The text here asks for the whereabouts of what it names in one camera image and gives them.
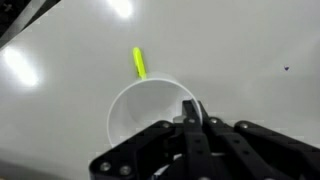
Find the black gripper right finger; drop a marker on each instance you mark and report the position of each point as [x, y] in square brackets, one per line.
[254, 152]

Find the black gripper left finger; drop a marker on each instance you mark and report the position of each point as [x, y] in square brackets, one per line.
[181, 149]

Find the white cup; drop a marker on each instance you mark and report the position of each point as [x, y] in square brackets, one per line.
[147, 100]

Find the yellow-green marker pen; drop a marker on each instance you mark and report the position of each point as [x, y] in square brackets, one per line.
[139, 62]

